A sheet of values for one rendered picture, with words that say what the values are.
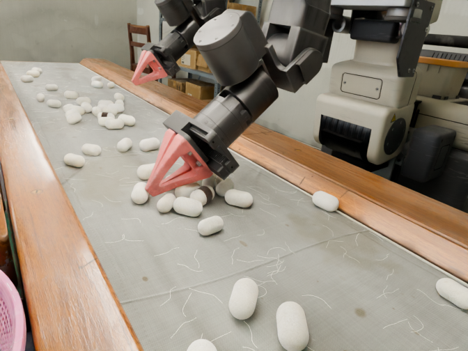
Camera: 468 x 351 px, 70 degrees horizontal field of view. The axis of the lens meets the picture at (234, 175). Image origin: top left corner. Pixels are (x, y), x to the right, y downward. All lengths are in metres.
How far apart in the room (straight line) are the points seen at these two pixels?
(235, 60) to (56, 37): 4.91
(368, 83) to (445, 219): 0.59
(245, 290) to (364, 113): 0.74
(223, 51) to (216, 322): 0.27
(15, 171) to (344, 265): 0.39
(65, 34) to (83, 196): 4.86
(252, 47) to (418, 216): 0.28
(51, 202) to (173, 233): 0.13
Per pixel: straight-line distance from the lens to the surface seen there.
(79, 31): 5.32
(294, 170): 0.53
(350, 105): 0.98
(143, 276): 0.32
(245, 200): 0.42
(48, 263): 0.31
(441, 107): 1.20
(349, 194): 0.48
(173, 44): 0.85
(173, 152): 0.39
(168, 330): 0.28
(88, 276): 0.29
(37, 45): 5.21
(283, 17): 0.47
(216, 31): 0.40
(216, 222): 0.37
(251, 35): 0.41
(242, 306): 0.27
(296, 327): 0.26
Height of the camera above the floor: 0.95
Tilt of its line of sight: 23 degrees down
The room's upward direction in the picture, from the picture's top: 6 degrees clockwise
